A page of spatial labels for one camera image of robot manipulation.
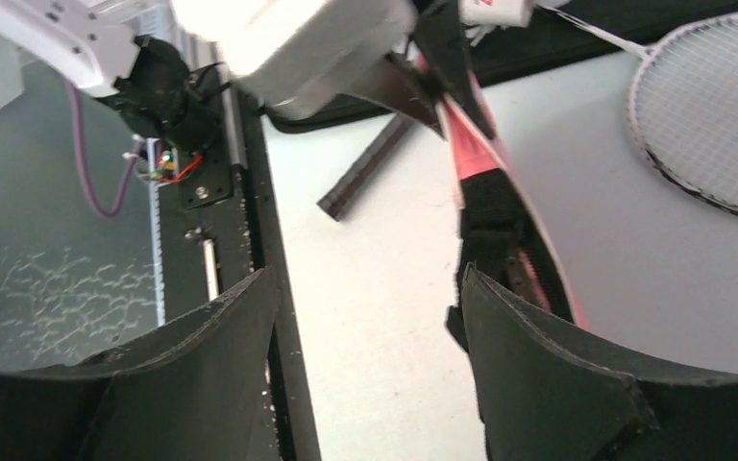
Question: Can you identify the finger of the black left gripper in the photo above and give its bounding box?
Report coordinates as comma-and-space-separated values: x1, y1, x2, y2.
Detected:
344, 54, 444, 137

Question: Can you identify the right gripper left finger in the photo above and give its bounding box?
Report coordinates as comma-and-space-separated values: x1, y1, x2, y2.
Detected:
0, 268, 278, 460

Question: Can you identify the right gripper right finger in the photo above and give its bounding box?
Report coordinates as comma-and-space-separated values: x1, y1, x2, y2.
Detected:
462, 267, 738, 460

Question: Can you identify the white shuttlecock tube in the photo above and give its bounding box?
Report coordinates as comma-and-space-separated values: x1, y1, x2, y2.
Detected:
459, 0, 535, 28

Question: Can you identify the pink sport racket bag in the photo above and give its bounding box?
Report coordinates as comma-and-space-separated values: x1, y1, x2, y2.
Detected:
412, 1, 586, 327

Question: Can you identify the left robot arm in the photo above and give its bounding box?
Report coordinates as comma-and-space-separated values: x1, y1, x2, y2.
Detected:
0, 1, 459, 152

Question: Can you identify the black racket bag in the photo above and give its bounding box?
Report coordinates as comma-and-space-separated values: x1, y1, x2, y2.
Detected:
263, 0, 738, 134

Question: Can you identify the white racket under pink bag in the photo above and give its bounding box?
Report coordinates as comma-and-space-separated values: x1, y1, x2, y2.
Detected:
551, 9, 738, 216

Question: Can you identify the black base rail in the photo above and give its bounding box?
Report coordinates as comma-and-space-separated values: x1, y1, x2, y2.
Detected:
146, 37, 323, 461

